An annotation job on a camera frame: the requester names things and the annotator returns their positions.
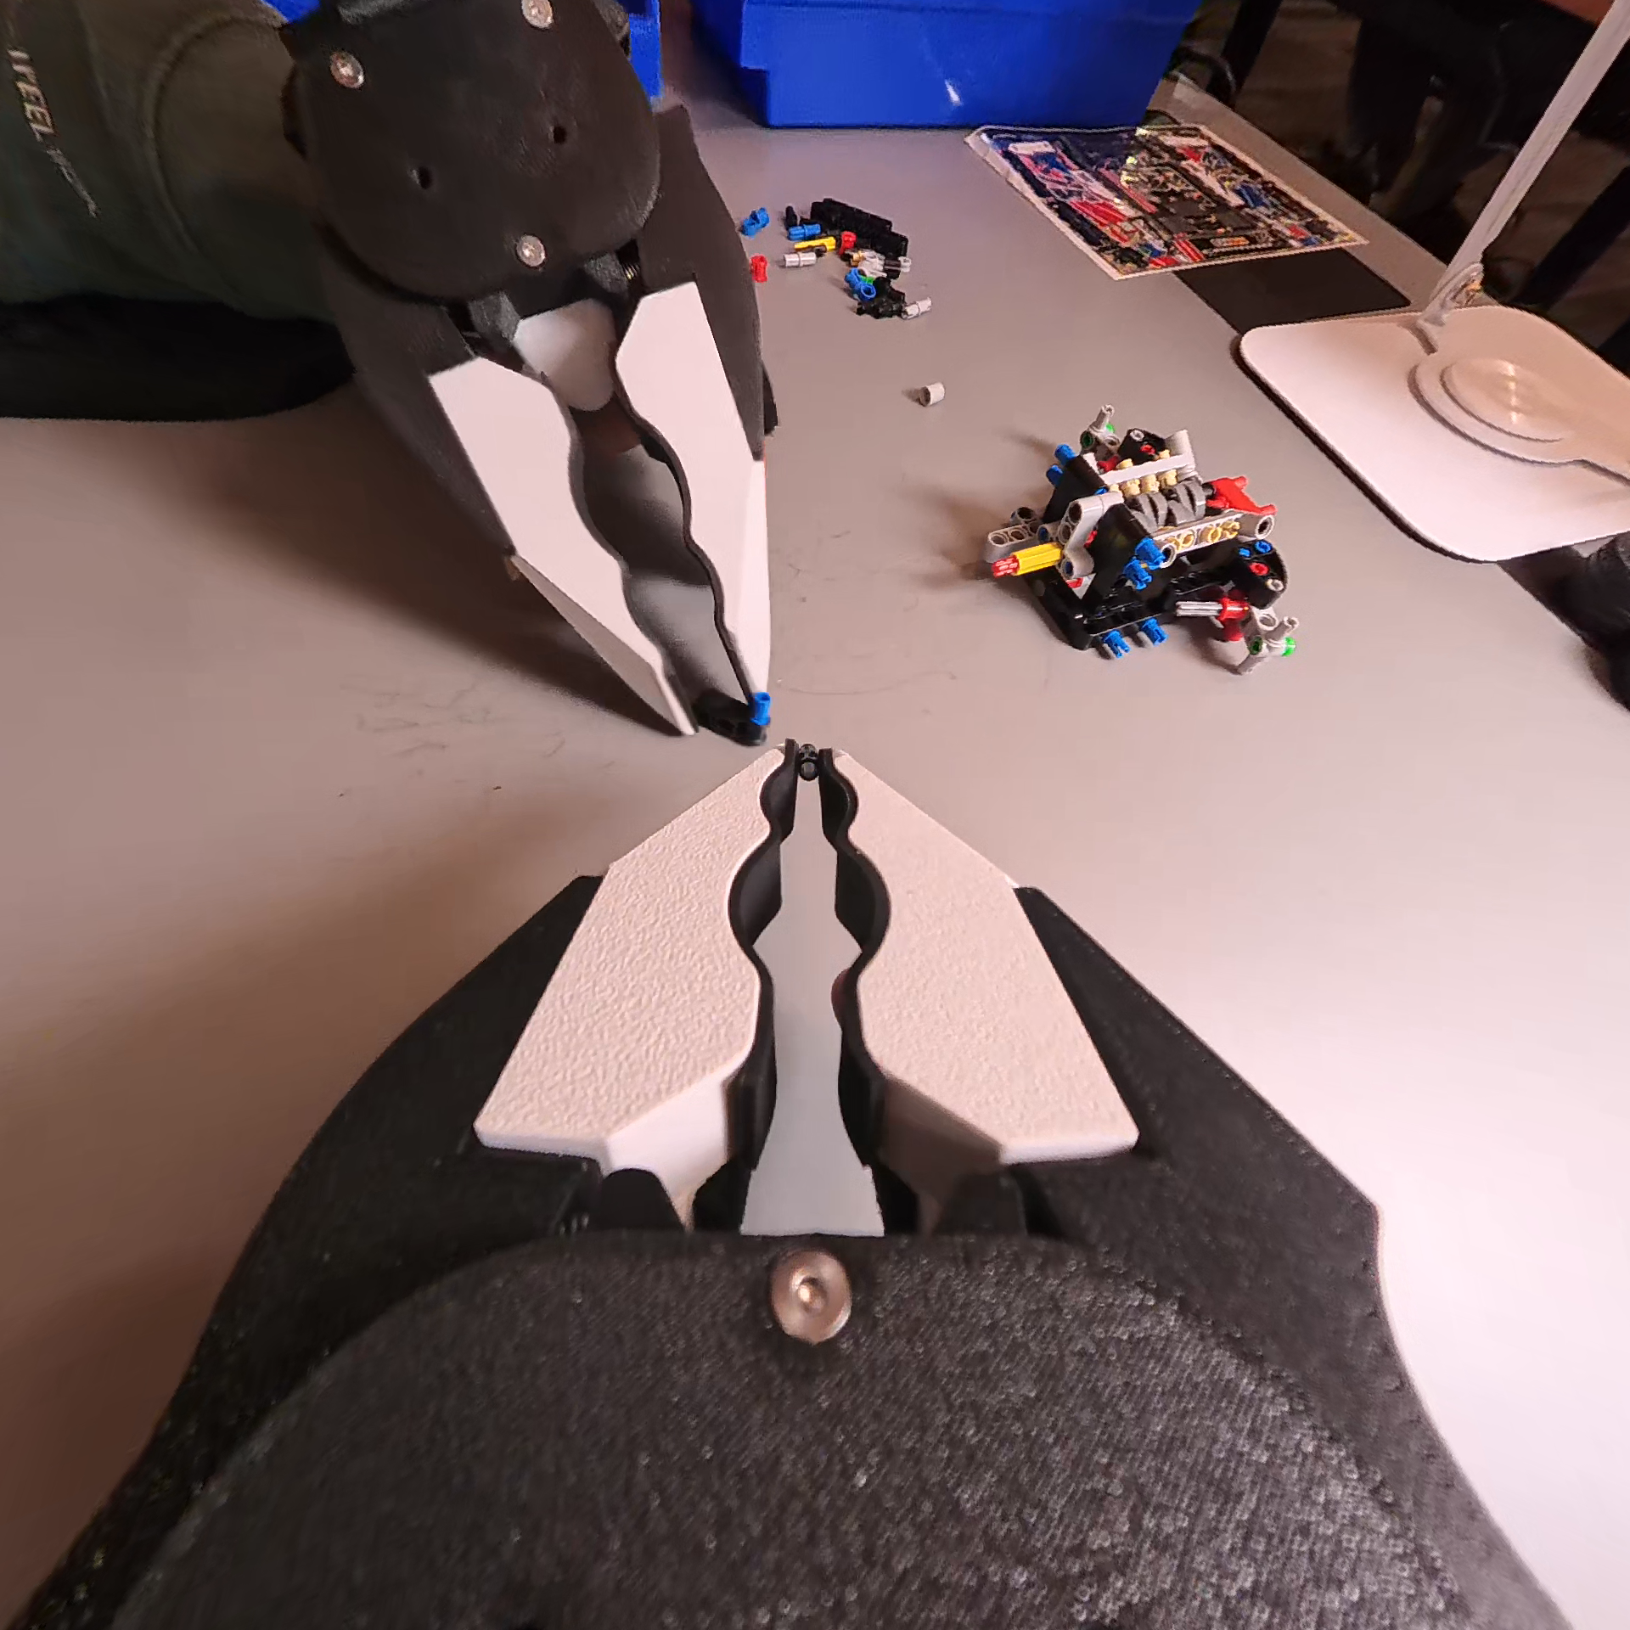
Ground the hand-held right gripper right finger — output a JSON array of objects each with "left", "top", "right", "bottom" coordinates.
[{"left": 816, "top": 749, "right": 1145, "bottom": 1235}]

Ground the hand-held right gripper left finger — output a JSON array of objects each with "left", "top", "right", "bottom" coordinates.
[{"left": 474, "top": 744, "right": 799, "bottom": 1231}]

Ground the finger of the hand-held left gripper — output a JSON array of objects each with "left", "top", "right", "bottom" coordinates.
[
  {"left": 428, "top": 360, "right": 700, "bottom": 739},
  {"left": 615, "top": 281, "right": 775, "bottom": 703}
]

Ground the person's left forearm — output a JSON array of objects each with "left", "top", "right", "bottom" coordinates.
[{"left": 0, "top": 0, "right": 333, "bottom": 321}]

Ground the pile of small lego pieces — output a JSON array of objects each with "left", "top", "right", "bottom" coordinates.
[{"left": 739, "top": 197, "right": 934, "bottom": 323}]

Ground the lego car chassis assembly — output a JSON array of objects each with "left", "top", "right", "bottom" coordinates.
[{"left": 987, "top": 404, "right": 1305, "bottom": 678}]

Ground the printed lego instruction booklet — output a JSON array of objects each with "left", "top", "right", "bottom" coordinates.
[{"left": 965, "top": 121, "right": 1371, "bottom": 282}]

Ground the black chair armrest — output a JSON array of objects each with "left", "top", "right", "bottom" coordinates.
[{"left": 0, "top": 299, "right": 359, "bottom": 423}]

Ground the black mat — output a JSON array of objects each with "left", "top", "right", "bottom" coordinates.
[{"left": 1177, "top": 235, "right": 1417, "bottom": 337}]

